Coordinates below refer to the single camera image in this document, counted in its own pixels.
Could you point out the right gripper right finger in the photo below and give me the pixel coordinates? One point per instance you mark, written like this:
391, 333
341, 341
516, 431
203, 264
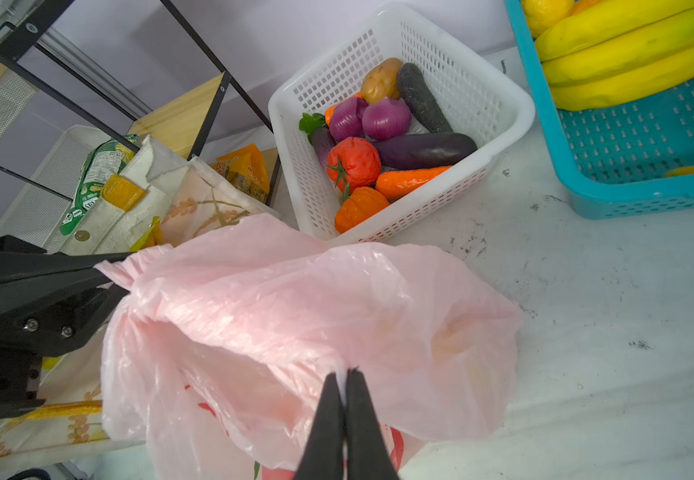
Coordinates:
367, 455

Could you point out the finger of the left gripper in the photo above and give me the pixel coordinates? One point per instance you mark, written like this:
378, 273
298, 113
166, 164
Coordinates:
20, 260
50, 323

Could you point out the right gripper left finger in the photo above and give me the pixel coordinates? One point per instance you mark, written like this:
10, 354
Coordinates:
323, 457

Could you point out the pink plastic grocery bag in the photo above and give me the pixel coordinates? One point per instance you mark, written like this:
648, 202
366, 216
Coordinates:
216, 358

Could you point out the white canvas tote bag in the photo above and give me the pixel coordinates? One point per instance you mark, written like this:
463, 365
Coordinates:
158, 200

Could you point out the white mesh tiered rack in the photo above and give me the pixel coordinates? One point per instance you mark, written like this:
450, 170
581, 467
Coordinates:
40, 165

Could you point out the green snack bag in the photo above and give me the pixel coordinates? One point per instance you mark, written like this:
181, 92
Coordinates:
100, 165

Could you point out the orange snack packet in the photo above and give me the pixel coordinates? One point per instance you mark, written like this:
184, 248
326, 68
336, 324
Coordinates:
246, 170

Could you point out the orange toy carrot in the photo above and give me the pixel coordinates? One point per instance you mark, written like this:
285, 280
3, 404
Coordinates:
397, 184

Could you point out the red toy tomato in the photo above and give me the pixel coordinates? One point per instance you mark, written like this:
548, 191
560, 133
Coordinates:
353, 163

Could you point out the purple toy eggplant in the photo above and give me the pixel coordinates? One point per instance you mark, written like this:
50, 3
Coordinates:
424, 151

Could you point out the purple toy onion left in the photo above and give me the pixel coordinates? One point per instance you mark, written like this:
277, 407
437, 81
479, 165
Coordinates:
346, 120

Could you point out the purple toy onion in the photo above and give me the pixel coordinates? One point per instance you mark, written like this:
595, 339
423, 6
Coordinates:
387, 119
346, 120

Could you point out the purple toy onion right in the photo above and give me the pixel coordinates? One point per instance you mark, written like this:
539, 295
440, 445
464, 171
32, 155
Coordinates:
387, 119

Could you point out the white plastic basket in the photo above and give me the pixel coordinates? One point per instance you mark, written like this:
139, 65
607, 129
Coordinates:
477, 99

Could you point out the dark toy cucumber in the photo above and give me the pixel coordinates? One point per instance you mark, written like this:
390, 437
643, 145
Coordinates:
418, 97

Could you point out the brown toy potato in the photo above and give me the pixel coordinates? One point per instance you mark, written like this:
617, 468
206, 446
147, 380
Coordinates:
381, 82

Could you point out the teal plastic basket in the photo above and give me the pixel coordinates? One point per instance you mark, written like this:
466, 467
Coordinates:
633, 159

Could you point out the yellow toy banana bunch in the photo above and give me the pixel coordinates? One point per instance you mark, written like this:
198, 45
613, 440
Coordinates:
616, 52

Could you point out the yellow toy lemon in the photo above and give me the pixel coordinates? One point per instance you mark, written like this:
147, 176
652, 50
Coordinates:
544, 14

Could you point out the wooden black-frame shelf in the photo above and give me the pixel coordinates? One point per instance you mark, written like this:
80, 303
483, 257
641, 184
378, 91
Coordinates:
36, 31

